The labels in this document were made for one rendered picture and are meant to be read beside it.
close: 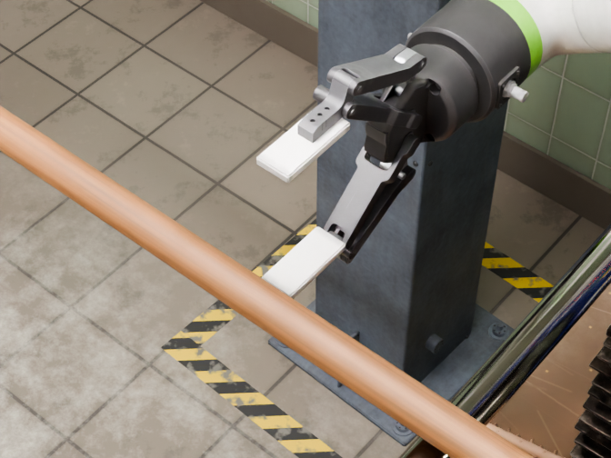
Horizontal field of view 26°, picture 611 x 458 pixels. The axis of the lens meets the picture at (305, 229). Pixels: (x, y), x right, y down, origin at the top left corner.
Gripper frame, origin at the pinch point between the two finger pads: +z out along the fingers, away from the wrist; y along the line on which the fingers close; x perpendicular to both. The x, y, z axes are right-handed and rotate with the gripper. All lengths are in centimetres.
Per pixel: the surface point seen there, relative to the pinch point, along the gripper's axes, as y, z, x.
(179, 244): -0.8, 6.8, 4.1
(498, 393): 2.6, 0.6, -20.0
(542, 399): 62, -39, -8
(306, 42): 114, -116, 94
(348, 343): -1.0, 6.0, -10.9
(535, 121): 103, -117, 38
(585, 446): 52, -30, -17
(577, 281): 2.2, -11.1, -19.0
